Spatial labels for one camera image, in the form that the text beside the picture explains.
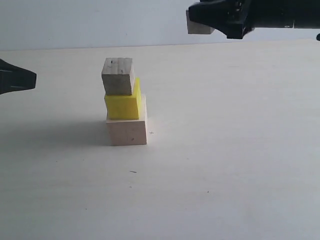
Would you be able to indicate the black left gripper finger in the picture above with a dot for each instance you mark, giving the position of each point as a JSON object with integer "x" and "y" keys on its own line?
{"x": 14, "y": 78}

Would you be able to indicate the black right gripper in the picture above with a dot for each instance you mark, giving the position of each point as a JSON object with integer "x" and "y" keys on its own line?
{"x": 236, "y": 18}

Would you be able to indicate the yellow painted wooden cube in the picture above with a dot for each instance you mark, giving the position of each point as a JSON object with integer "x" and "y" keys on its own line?
{"x": 125, "y": 107}

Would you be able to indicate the small plain wooden cube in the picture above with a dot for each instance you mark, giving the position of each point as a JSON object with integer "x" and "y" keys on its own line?
{"x": 194, "y": 28}

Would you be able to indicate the medium plain wooden cube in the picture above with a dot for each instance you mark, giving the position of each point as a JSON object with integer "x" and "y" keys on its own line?
{"x": 118, "y": 76}

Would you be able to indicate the large plain wooden cube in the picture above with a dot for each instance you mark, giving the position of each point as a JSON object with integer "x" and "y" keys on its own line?
{"x": 129, "y": 132}

